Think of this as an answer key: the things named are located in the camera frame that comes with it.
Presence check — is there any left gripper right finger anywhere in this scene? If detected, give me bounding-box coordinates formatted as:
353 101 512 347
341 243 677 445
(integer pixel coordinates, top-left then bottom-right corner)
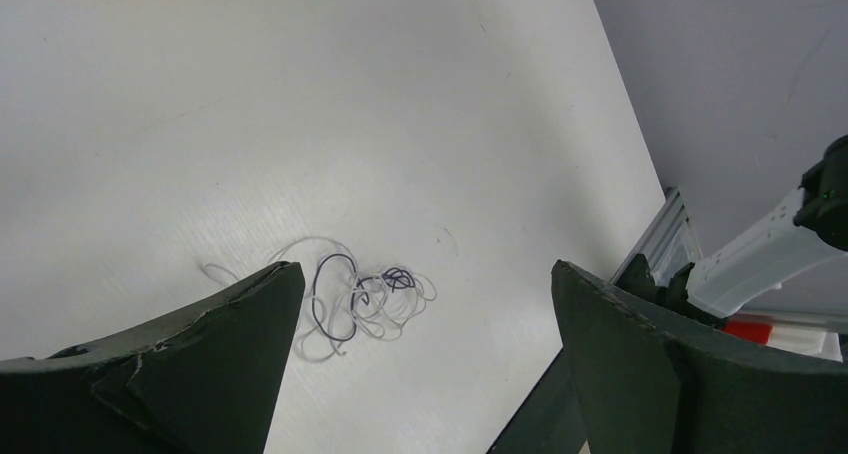
551 261 847 453

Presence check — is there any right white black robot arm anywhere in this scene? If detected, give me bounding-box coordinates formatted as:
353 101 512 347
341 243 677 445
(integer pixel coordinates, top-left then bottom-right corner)
616 137 847 327

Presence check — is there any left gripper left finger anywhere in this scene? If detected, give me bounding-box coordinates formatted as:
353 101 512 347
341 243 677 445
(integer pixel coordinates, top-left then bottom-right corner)
1 262 305 453

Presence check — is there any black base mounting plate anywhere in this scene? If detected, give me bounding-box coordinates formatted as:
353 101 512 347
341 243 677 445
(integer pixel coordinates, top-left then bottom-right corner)
488 350 587 453

